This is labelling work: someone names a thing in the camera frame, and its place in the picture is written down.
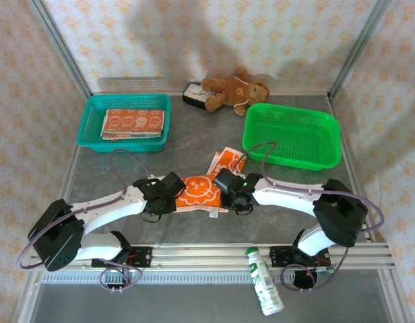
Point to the orange lion towel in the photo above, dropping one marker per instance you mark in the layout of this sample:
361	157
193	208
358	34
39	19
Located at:
197	195

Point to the grey lettered towel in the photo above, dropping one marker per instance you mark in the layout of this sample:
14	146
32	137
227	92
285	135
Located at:
126	135

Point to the orange cartoon grid towel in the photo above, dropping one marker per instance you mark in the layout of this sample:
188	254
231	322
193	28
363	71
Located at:
133	119

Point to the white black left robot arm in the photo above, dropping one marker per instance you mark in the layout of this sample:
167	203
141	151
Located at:
106	210

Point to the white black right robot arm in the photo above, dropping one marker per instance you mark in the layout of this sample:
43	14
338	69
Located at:
288	198

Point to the green plastic basket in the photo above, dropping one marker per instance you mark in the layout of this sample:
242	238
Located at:
295	131

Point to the white green plastic bottle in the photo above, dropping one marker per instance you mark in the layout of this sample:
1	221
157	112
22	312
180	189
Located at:
264	282

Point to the teal plastic basket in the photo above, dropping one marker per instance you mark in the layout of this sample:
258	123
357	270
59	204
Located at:
126	101

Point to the brown teddy bear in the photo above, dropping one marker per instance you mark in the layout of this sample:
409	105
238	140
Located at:
234	92

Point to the black alarm clock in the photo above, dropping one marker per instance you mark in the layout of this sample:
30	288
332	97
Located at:
192	96

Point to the small green circuit board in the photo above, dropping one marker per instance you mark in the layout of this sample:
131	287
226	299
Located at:
325	270

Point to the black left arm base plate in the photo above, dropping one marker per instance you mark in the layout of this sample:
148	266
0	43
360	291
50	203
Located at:
145	257

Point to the wide aluminium mounting rail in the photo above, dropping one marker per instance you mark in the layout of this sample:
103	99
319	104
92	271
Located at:
200	257

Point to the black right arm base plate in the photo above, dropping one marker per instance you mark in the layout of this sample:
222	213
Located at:
278	257

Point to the aluminium side rail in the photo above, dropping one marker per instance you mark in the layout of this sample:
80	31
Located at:
349	158
70	175

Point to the aluminium frame leg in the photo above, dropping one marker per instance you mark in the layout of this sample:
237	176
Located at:
397	303
27	309

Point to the aluminium frame post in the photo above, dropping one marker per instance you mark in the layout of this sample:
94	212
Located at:
361	43
60	43

